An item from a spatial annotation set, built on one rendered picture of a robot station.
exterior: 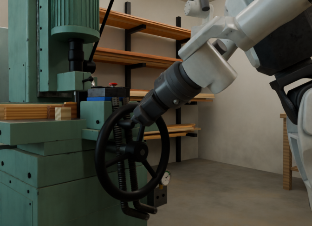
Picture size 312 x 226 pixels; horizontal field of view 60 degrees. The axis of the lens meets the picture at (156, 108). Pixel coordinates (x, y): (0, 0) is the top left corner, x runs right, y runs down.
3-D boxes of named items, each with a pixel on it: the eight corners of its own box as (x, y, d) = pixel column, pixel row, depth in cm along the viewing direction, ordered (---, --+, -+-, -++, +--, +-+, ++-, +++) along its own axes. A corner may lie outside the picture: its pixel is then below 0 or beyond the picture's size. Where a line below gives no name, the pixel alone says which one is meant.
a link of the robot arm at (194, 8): (201, 2, 131) (204, 23, 128) (181, -2, 127) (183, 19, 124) (213, -14, 121) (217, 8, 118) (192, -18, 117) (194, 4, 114)
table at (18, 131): (22, 149, 64) (22, 124, 64) (-15, 139, 85) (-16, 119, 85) (180, 131, 108) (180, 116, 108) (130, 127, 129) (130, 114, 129)
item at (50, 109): (49, 118, 92) (49, 105, 92) (47, 118, 94) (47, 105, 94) (104, 116, 109) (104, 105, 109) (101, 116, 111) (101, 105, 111)
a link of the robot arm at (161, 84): (153, 137, 64) (188, 113, 57) (124, 109, 63) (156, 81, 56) (169, 110, 74) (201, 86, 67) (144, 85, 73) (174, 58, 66)
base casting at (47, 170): (35, 189, 76) (35, 156, 76) (-22, 160, 115) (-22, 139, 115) (148, 163, 109) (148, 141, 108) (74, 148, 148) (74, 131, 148)
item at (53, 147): (43, 156, 78) (43, 142, 78) (16, 148, 92) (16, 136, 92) (144, 142, 107) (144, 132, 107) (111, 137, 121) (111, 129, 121)
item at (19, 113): (6, 120, 85) (6, 107, 84) (3, 119, 86) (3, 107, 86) (147, 114, 130) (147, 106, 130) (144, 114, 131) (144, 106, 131)
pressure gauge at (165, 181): (160, 192, 105) (160, 171, 104) (153, 189, 107) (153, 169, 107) (171, 188, 109) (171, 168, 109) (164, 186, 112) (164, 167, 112)
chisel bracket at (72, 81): (74, 94, 97) (74, 70, 97) (56, 95, 107) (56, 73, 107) (92, 95, 103) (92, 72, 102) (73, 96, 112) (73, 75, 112)
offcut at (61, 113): (61, 120, 83) (60, 107, 82) (55, 120, 84) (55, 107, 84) (71, 119, 86) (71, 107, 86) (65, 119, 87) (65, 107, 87)
